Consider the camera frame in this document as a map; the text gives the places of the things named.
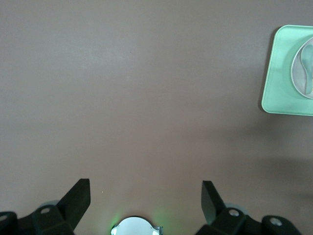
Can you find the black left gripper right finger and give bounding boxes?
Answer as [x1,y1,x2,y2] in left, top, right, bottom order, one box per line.
[195,180,300,235]

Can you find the round white plate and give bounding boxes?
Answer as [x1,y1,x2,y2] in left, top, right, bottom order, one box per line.
[291,36,313,100]

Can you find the green plastic spoon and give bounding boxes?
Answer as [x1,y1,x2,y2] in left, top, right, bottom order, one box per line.
[300,44,313,95]

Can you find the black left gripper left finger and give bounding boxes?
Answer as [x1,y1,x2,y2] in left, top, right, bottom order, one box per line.
[0,178,91,235]

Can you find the light green rectangular tray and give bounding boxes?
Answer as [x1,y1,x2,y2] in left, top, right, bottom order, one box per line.
[261,24,313,116]

